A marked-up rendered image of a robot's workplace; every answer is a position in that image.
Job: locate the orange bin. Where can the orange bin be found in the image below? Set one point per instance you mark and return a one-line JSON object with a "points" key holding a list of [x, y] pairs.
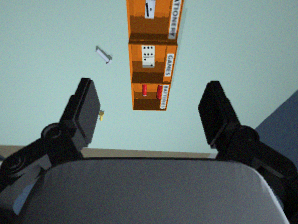
{"points": [[162, 33]]}

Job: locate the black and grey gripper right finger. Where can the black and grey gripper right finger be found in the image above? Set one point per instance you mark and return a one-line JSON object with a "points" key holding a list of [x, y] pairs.
{"points": [[223, 130]]}

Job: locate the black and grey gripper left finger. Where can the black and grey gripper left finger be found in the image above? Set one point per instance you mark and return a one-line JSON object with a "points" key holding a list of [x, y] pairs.
{"points": [[57, 144]]}

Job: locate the white domino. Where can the white domino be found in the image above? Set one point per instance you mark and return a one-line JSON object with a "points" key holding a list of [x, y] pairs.
{"points": [[148, 56]]}

